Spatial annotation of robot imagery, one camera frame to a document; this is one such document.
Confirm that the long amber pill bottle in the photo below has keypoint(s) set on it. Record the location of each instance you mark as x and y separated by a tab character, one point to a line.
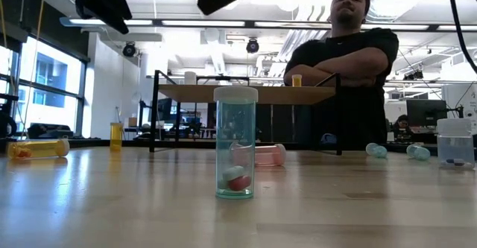
41	148

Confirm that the silver ventilation duct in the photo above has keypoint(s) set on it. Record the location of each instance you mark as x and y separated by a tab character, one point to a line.
395	2

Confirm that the wooden shelf black metal frame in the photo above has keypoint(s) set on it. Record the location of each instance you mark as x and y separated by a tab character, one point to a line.
246	93

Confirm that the black track spotlights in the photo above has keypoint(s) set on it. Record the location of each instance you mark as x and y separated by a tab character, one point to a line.
413	75

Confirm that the long pink pill bottle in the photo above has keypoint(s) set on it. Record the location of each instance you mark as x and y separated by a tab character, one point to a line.
270	155

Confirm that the black ceiling spotlight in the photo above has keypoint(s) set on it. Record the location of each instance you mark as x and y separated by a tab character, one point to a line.
252	46
129	49

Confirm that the large clear bottle white cap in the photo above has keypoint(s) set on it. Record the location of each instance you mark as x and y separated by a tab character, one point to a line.
455	143

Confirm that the black computer monitor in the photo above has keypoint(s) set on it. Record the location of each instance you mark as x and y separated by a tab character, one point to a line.
426	112

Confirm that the slim amber pill bottle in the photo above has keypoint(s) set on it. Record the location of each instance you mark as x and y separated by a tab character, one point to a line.
116	136

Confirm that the small teal pill bottle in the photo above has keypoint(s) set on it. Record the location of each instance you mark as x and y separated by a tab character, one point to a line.
418	152
376	150

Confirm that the white opaque pill bottle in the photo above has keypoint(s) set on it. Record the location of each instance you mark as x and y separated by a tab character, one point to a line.
190	78

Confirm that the amber bottle white cap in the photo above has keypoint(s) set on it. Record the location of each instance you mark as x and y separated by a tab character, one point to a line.
296	81

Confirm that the tall teal pill bottle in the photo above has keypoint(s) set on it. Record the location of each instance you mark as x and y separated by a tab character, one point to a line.
235	129

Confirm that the black table frame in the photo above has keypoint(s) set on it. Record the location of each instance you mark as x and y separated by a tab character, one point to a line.
186	143

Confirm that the black equipment stand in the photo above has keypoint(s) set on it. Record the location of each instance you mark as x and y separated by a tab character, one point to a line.
7	123

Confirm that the cardboard box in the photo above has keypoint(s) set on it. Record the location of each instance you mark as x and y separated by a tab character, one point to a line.
132	122

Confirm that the white poster board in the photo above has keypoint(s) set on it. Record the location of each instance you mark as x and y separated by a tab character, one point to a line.
462	99

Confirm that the person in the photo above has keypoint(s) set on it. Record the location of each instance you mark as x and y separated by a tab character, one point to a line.
401	123
354	121

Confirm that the blue rounded chair back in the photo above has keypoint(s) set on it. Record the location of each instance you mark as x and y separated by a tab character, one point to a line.
329	138

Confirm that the long ceiling light strip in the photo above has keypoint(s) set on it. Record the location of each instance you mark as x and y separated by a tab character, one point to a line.
203	23

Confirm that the dark monitor blue screen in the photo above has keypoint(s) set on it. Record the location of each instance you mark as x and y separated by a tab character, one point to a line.
164	109

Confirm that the black sofa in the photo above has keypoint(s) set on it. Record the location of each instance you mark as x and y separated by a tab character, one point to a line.
48	130

